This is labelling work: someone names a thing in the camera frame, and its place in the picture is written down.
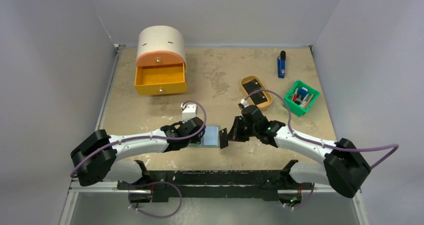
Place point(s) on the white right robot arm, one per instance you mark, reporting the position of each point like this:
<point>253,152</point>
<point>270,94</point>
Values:
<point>337,164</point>

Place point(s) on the black card stack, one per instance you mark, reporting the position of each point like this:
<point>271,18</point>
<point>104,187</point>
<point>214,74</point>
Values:
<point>252,85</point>

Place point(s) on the green bin with pens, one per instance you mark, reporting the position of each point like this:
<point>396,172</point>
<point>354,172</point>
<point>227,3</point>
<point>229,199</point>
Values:
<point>300,98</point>

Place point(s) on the yellow open drawer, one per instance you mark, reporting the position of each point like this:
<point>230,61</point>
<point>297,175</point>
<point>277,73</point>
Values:
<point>161,79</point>

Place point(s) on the black credit card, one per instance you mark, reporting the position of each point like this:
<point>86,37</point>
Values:
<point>223,138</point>
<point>258,98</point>

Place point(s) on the blue stapler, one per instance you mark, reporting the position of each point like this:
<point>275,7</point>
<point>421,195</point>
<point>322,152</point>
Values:
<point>281,65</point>

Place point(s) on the white orange drawer cabinet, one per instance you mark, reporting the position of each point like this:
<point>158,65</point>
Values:
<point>160,45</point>

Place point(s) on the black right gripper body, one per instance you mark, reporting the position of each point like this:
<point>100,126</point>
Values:
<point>236,130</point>

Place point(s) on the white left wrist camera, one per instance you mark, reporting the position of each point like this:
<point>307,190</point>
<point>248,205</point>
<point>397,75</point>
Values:
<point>188,111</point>

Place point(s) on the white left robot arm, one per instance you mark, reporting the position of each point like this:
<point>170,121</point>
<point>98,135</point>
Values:
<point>94,157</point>

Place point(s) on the green card holder wallet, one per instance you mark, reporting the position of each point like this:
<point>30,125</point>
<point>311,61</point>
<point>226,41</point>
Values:
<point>210,138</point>

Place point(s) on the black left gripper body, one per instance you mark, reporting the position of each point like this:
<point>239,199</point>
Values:
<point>187,142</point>

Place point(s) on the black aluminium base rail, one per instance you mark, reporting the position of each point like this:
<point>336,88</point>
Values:
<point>268,185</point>

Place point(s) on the orange oval tray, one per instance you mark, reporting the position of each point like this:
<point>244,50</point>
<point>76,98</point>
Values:
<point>268,95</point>

